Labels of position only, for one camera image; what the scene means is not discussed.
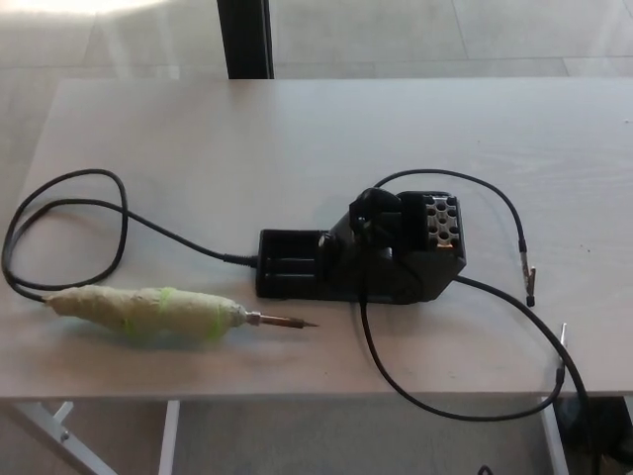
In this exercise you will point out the pale green soldering iron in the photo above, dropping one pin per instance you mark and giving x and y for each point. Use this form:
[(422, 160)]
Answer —
[(148, 312)]

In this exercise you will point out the black soldering station base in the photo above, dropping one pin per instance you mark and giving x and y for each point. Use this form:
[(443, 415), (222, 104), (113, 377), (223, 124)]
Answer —
[(301, 269)]

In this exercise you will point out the black pillar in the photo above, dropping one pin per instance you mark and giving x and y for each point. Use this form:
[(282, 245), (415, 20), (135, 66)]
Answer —
[(244, 39)]

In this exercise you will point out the white upright table leg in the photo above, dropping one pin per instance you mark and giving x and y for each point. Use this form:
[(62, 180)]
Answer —
[(554, 440), (169, 440)]

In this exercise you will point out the white diagonal table leg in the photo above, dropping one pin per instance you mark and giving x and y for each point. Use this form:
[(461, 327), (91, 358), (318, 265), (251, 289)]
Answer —
[(54, 435)]

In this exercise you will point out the dark bulky object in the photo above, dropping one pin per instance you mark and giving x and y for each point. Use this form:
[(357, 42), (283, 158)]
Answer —
[(613, 435)]

